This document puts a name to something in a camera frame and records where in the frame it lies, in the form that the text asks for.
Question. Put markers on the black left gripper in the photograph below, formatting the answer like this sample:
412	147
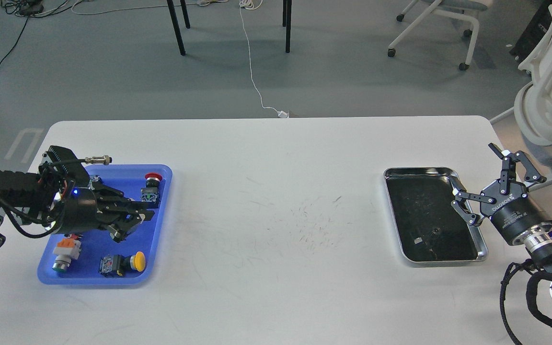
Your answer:
118	215

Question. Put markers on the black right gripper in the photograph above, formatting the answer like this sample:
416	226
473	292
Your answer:
514	211

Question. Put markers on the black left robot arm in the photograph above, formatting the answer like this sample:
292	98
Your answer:
62	198

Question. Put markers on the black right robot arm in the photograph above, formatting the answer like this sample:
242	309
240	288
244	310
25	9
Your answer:
538	244

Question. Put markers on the blue plastic tray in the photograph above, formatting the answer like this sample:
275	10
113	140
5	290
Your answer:
95	244

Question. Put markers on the silver metal tray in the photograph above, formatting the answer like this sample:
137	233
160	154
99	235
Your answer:
420	200

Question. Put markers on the red push button switch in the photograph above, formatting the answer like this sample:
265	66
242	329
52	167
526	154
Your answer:
150	194

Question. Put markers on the yellow push button switch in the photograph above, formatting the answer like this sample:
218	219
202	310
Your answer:
118	265

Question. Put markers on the green orange push button switch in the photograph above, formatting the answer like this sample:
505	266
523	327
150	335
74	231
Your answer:
66	250

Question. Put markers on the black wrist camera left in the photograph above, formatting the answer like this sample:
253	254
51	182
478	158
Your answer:
63	164

